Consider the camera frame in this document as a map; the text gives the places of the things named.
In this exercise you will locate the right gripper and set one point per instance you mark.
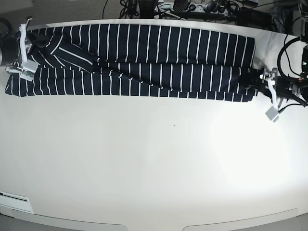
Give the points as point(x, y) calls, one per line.
point(13, 51)

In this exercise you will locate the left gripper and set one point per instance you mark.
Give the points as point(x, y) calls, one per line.
point(275, 86)

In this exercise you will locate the navy white striped T-shirt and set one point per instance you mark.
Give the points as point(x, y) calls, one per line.
point(139, 60)

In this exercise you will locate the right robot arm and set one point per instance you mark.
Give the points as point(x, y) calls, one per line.
point(7, 30)

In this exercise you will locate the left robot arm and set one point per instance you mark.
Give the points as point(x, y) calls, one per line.
point(292, 59)

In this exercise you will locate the black equipment box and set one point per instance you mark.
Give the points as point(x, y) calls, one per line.
point(254, 19)

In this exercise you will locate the white power strip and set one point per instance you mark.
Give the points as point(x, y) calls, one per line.
point(210, 7)

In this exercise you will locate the white label sticker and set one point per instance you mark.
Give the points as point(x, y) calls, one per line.
point(15, 202)

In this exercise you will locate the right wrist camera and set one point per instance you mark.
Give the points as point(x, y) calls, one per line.
point(28, 70)

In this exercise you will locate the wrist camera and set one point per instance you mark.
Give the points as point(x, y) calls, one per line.
point(272, 114)
point(28, 70)

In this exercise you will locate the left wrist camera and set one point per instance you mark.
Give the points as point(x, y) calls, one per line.
point(272, 114)

